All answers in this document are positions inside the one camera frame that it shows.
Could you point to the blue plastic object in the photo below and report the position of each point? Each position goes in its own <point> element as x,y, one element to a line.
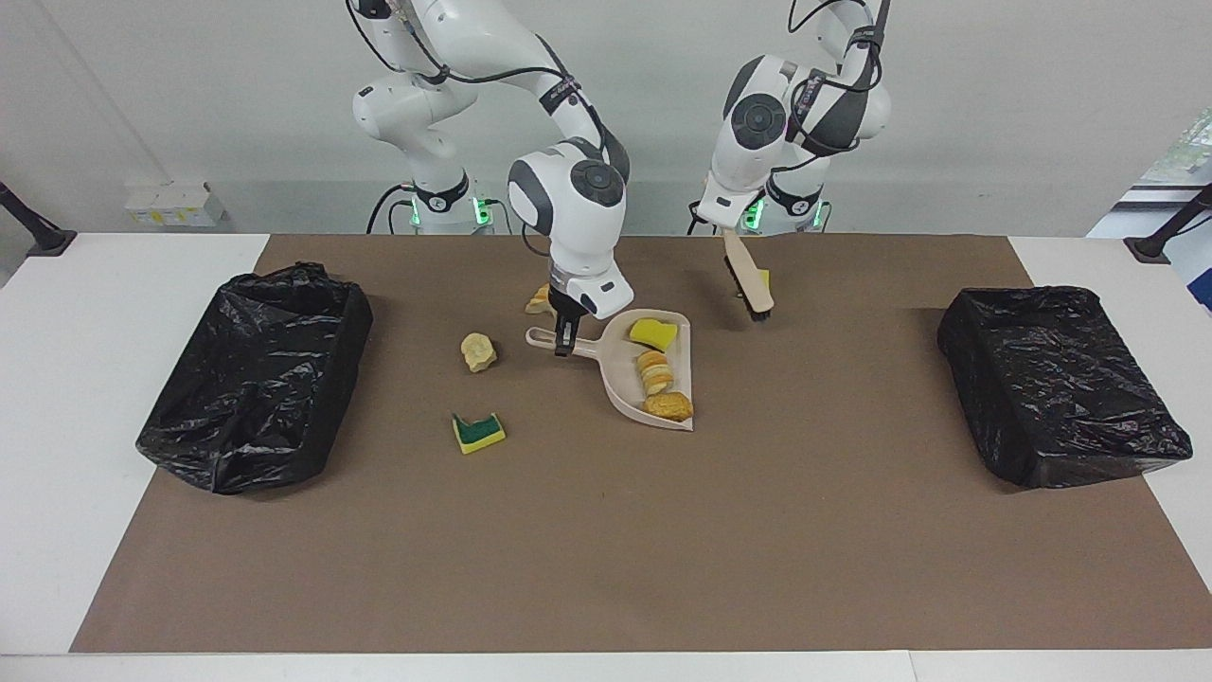
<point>1198,275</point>

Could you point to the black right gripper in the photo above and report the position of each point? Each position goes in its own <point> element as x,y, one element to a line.
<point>566,305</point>

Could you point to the black camera stand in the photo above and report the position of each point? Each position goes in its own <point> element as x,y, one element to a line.
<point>1150,248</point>
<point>47,242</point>

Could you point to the beige plastic dustpan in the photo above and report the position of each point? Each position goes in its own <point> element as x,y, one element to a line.
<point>620,379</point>

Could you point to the window with green foliage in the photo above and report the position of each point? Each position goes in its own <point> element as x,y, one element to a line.
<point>1184,152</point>

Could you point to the beige hand brush black bristles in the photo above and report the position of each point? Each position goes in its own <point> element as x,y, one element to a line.
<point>748,279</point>

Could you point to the beige rock-like foam chunk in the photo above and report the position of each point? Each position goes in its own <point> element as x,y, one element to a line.
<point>654,372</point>

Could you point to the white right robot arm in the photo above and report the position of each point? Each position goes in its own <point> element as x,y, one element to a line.
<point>578,223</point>

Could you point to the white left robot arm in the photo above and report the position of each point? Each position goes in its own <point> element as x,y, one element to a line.
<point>753,161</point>

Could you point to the pale beige crumpled foam chunk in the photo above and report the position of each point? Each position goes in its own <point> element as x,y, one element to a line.
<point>478,351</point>

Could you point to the brown paper table mat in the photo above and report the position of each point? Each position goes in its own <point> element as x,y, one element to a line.
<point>606,587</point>

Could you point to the brown oval textured sponge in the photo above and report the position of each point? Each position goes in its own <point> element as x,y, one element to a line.
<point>668,406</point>

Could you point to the bin with black bag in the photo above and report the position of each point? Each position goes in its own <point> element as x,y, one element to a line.
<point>1060,388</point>
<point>256,388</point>

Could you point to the large yellow sponge piece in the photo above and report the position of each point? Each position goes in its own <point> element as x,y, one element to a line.
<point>653,333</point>

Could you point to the green and yellow sponge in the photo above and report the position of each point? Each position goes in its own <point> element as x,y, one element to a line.
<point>479,436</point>

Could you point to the white wall socket box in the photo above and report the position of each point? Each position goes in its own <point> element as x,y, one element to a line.
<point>175,204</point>

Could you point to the orange striped foam chunk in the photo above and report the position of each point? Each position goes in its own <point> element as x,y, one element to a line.
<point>539,303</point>

